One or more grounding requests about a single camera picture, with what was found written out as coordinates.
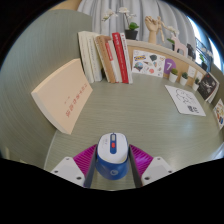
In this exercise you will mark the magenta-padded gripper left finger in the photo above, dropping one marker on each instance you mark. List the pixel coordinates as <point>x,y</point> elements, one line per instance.
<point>84,159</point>

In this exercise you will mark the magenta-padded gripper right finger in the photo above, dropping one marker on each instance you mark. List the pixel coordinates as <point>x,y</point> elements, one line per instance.
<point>141,160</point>

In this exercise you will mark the blue and white computer mouse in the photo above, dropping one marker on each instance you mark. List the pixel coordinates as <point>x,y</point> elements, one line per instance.
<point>112,156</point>

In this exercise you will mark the beige book with red text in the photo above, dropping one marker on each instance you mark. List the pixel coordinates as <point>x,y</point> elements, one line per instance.
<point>63,96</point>

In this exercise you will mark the small succulent in white pot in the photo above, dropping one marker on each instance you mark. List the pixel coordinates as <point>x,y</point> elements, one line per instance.
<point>183,81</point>
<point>195,86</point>
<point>173,77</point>

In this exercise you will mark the colourful food picture card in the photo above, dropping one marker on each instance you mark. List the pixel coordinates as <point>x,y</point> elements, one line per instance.
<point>220,113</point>

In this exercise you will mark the white illustrated sticker card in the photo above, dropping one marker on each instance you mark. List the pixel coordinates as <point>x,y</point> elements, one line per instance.
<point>148,63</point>

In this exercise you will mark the black cover book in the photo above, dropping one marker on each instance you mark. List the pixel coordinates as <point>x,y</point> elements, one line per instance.
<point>207,86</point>

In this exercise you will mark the white books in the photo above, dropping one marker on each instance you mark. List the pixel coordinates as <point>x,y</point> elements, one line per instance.
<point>89,56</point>

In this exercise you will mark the brown book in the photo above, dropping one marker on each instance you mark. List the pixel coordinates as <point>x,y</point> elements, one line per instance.
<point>106,58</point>

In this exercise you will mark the grey-green desk partition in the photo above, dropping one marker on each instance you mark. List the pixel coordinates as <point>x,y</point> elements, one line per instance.
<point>33,60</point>

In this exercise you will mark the black wooden horse figure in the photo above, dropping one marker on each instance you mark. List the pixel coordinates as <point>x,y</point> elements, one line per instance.
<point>191,51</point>

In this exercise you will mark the dark-framed window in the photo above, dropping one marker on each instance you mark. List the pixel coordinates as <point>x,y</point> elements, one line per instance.
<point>213,53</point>

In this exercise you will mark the white orchid behind horse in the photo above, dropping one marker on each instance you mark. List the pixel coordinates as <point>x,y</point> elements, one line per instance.
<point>171,31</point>

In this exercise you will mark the wooden hand model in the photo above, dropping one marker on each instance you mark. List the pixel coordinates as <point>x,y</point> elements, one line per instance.
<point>152,28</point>

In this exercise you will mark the wooden mannequin figure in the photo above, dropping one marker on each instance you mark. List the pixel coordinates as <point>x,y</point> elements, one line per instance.
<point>161,28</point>

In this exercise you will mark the grey pleated curtain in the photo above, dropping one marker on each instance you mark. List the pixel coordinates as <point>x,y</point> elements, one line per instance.
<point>150,10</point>

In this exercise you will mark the white wall socket plate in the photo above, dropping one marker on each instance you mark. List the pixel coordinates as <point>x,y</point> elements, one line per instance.
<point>191,71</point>

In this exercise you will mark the white switch plate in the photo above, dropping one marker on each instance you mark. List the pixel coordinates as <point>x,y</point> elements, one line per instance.
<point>200,75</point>

